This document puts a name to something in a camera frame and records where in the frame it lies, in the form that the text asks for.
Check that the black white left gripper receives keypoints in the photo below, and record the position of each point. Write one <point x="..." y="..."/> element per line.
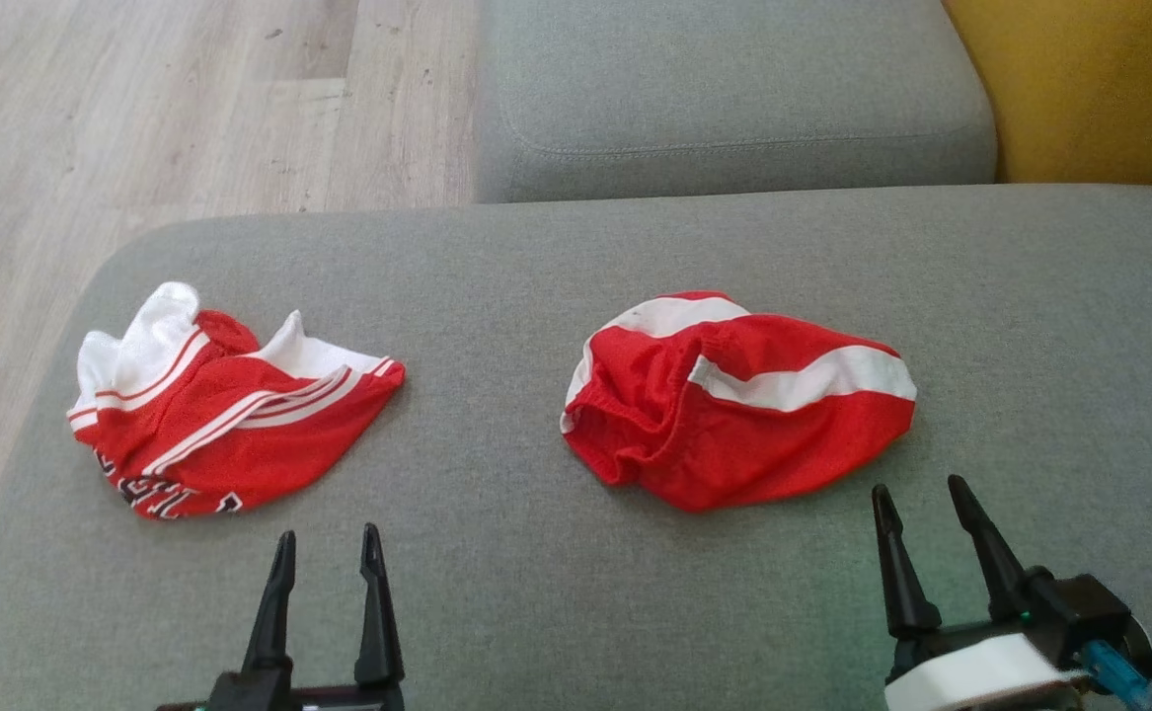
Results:
<point x="250" y="696"/>

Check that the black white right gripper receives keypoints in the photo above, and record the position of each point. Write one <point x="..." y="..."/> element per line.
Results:
<point x="980" y="671"/>

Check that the red white sports jersey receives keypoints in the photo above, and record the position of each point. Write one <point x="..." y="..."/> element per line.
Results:
<point x="240" y="434"/>

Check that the grey fabric sofa seat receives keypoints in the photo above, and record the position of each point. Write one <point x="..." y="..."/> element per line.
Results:
<point x="536" y="553"/>

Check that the red white striped shorts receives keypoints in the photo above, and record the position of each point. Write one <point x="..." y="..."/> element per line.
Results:
<point x="733" y="434"/>

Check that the yellow cushion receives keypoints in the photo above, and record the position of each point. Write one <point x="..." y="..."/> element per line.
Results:
<point x="1099" y="89"/>

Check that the grey sofa cushion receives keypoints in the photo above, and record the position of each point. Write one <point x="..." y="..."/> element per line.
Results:
<point x="724" y="89"/>

